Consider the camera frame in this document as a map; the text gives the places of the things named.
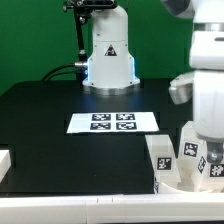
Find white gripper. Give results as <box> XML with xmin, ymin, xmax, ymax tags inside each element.
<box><xmin>169</xmin><ymin>70</ymin><xmax>224</xmax><ymax>164</ymax></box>

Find black camera stand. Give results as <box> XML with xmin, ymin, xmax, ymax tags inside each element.
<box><xmin>62</xmin><ymin>0</ymin><xmax>118</xmax><ymax>81</ymax></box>

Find white paper with tags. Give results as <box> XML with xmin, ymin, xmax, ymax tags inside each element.
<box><xmin>67</xmin><ymin>112</ymin><xmax>159</xmax><ymax>134</ymax></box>

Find white front rail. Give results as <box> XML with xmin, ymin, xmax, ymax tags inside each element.
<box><xmin>0</xmin><ymin>193</ymin><xmax>224</xmax><ymax>224</ymax></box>

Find white obstacle wall left piece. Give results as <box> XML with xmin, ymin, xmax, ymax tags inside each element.
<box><xmin>0</xmin><ymin>150</ymin><xmax>11</xmax><ymax>183</ymax></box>

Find black cables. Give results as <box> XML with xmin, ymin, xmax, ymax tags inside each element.
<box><xmin>41</xmin><ymin>61</ymin><xmax>88</xmax><ymax>82</ymax></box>

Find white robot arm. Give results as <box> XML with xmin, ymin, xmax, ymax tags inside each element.
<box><xmin>83</xmin><ymin>0</ymin><xmax>224</xmax><ymax>164</ymax></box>

